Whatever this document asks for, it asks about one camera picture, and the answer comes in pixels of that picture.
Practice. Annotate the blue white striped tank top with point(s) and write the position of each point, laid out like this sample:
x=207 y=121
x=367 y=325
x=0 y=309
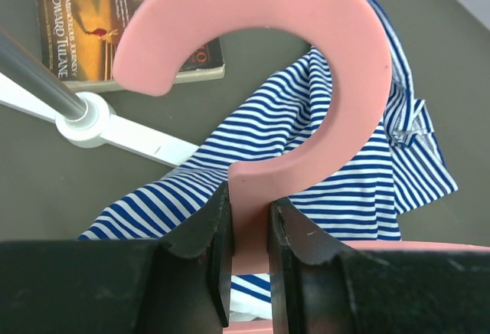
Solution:
x=400 y=167

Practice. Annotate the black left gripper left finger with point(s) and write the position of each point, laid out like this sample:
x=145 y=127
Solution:
x=179 y=283

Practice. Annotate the orange cover paperback book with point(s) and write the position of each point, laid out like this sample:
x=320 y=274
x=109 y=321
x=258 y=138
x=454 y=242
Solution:
x=79 y=39

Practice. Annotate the metal rack right pole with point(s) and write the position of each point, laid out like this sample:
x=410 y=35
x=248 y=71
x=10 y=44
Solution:
x=23 y=68

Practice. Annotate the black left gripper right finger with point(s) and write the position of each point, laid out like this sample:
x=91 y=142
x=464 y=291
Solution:
x=321 y=285

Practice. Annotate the pink plastic hanger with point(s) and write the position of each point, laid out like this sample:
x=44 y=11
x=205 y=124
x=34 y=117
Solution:
x=162 y=31

